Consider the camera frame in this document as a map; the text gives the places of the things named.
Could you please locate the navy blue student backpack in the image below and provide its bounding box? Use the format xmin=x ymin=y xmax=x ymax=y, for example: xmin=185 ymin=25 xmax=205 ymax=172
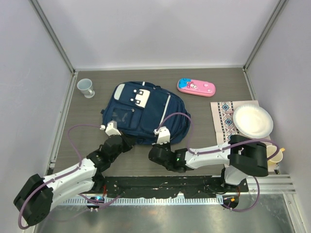
xmin=101 ymin=81 xmax=190 ymax=145

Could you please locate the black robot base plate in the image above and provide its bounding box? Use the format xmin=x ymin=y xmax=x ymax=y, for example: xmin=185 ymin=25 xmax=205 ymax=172
xmin=82 ymin=175 xmax=249 ymax=199

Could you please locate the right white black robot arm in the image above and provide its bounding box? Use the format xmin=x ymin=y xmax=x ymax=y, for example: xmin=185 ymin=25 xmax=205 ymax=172
xmin=148 ymin=135 xmax=268 ymax=192

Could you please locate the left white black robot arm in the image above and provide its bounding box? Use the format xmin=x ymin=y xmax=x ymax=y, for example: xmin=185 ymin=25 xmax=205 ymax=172
xmin=13 ymin=133 xmax=136 ymax=230

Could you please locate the pink cartoon pencil case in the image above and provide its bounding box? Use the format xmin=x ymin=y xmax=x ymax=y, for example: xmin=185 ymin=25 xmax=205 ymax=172
xmin=177 ymin=78 xmax=216 ymax=97

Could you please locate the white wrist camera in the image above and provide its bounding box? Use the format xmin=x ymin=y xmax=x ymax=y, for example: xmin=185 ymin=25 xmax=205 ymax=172
xmin=100 ymin=120 xmax=121 ymax=136
xmin=154 ymin=126 xmax=171 ymax=145

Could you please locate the light blue footed cup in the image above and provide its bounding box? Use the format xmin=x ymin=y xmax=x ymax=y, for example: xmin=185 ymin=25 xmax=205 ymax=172
xmin=77 ymin=79 xmax=95 ymax=99

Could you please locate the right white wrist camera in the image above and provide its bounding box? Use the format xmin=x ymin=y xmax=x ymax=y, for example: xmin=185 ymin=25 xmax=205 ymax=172
xmin=154 ymin=126 xmax=171 ymax=145

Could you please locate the white slotted cable duct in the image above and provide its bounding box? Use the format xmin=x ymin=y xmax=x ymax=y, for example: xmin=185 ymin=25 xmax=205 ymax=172
xmin=58 ymin=195 xmax=223 ymax=206

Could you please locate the white shallow bowl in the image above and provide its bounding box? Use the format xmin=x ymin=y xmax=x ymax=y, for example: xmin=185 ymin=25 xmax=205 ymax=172
xmin=233 ymin=104 xmax=274 ymax=139

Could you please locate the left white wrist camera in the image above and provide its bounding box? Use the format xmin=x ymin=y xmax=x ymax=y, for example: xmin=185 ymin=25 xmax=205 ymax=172
xmin=100 ymin=120 xmax=121 ymax=136

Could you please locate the patterned beige placemat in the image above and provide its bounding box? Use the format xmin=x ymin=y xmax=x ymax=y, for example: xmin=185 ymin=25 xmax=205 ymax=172
xmin=210 ymin=100 xmax=259 ymax=145

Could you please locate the cream yellow mug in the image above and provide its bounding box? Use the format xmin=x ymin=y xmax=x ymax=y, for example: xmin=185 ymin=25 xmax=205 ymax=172
xmin=266 ymin=145 xmax=285 ymax=165

